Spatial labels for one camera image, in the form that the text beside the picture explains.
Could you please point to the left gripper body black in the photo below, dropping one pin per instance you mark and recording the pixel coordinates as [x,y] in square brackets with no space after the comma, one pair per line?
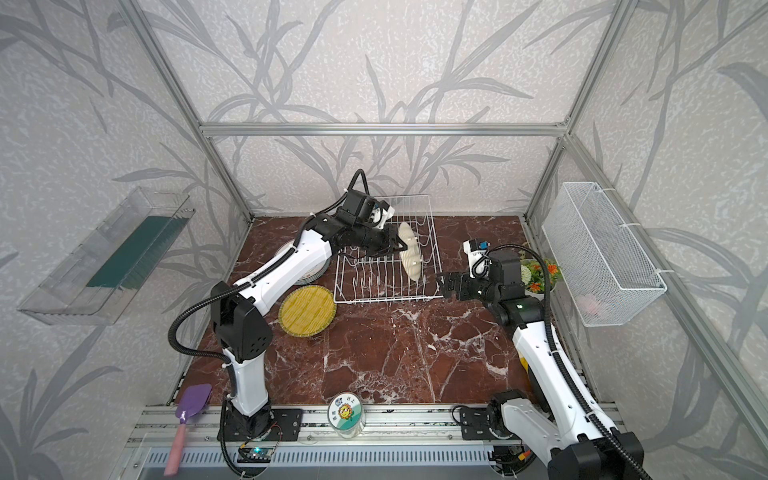
[377,242]

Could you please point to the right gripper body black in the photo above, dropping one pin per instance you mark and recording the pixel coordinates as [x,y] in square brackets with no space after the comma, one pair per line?
[482,290]

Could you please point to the tan woven plate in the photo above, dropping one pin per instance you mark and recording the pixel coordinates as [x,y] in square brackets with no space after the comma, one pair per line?
[411,249]

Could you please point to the green woven plate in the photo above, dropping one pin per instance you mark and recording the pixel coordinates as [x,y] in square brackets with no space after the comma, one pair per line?
[307,311]

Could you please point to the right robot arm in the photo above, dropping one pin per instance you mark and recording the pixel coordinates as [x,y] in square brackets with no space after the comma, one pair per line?
[564,426]

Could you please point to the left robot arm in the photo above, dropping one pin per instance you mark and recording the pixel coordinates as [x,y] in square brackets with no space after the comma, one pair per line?
[239,313]

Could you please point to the potted artificial flower plant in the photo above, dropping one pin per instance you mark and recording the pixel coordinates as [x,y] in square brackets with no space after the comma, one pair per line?
[538,278]

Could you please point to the green sponge mat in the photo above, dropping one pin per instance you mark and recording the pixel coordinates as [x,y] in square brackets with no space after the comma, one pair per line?
[134,260]

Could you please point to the purple pink brush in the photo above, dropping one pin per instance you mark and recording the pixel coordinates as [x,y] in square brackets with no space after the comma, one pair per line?
[192,402]

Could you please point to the left circuit board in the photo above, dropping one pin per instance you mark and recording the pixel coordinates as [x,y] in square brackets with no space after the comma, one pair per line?
[255,454]

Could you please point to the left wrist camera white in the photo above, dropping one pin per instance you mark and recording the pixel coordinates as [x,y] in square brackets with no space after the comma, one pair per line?
[381,213]

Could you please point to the white wire dish rack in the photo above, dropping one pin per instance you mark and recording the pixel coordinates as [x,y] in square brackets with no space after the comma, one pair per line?
[360,279]

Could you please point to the white mesh wall basket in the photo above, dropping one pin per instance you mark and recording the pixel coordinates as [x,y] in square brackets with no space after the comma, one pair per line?
[608,274]

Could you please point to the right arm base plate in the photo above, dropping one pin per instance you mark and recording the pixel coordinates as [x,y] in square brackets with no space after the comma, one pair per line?
[474,423]

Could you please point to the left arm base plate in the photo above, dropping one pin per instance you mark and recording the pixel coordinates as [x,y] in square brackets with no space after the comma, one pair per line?
[277,425]

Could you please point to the aluminium front rail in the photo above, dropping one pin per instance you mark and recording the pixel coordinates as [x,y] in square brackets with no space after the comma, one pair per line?
[402,424]

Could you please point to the clear plastic wall shelf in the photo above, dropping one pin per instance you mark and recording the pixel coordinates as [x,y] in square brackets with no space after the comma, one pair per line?
[63,297]

